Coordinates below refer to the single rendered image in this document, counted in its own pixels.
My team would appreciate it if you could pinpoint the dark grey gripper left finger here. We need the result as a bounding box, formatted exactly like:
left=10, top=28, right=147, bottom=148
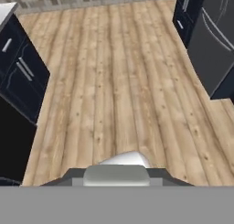
left=40, top=167, right=89, bottom=187

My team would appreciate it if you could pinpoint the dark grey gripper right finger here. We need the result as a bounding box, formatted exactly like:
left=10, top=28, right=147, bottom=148
left=145, top=167, right=195, bottom=187

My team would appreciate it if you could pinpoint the white rounded object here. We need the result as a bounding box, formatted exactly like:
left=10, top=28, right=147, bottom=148
left=98, top=150, right=152, bottom=169

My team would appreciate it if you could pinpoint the pale grey rounded block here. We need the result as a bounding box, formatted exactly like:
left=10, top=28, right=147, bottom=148
left=83, top=164, right=151, bottom=187

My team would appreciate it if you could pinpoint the black panel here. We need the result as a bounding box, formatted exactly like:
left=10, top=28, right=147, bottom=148
left=0, top=94, right=37, bottom=187

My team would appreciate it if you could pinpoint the dark navy cupboard run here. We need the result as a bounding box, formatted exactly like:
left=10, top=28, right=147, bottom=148
left=0, top=13, right=51, bottom=127

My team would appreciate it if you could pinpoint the tall dark navy cupboard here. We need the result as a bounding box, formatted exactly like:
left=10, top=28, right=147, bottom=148
left=172, top=0, right=208, bottom=49

